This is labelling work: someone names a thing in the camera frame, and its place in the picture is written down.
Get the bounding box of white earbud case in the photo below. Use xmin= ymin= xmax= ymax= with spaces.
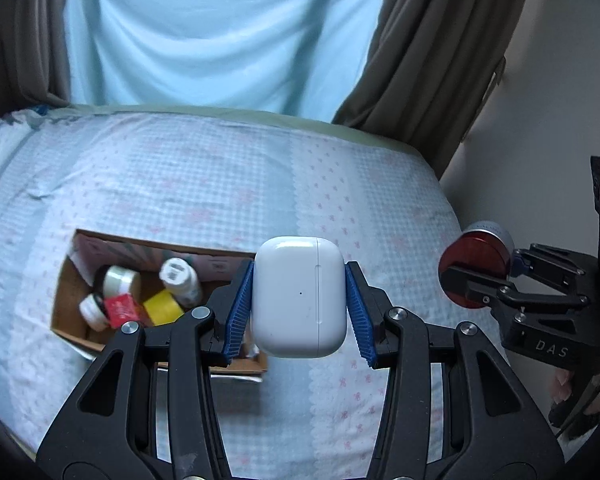
xmin=251 ymin=236 xmax=348 ymax=359

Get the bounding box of red packet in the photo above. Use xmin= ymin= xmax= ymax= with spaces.
xmin=104 ymin=294 xmax=141 ymax=330

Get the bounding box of light blue patterned bedsheet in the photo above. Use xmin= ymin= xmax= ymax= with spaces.
xmin=0 ymin=105 xmax=473 ymax=480

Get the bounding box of grey brown curtain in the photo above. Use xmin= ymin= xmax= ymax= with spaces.
xmin=0 ymin=0 xmax=106 ymax=108
xmin=331 ymin=0 xmax=538 ymax=181

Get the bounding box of light green lid jar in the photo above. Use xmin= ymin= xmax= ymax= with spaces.
xmin=94 ymin=265 xmax=142 ymax=297

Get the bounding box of dark red lid jar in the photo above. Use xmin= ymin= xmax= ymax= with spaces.
xmin=439 ymin=221 xmax=515 ymax=309

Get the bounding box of curtain tieback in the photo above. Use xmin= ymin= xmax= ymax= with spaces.
xmin=486 ymin=54 xmax=509 ymax=106

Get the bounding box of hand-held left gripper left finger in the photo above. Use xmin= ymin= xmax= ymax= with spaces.
xmin=35 ymin=260 xmax=256 ymax=480

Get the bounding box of black lid white jar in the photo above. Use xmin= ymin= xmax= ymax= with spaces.
xmin=78 ymin=294 xmax=112 ymax=332

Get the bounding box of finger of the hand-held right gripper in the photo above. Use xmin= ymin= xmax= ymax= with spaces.
xmin=441 ymin=265 xmax=592 ymax=322
xmin=511 ymin=242 xmax=600 ymax=297

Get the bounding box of light blue hanging cloth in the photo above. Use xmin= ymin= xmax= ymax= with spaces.
xmin=62 ymin=0 xmax=391 ymax=122

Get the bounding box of small green white bottle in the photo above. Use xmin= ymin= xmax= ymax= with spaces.
xmin=159 ymin=257 xmax=203 ymax=307

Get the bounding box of cardboard box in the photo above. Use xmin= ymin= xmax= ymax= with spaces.
xmin=50 ymin=229 xmax=270 ymax=378

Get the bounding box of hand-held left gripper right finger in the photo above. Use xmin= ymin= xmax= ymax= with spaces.
xmin=344 ymin=261 xmax=566 ymax=480

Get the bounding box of yellow tape roll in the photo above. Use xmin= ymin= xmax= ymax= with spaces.
xmin=142 ymin=290 xmax=186 ymax=326

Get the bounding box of person's right hand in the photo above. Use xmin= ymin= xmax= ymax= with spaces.
xmin=550 ymin=367 xmax=600 ymax=441

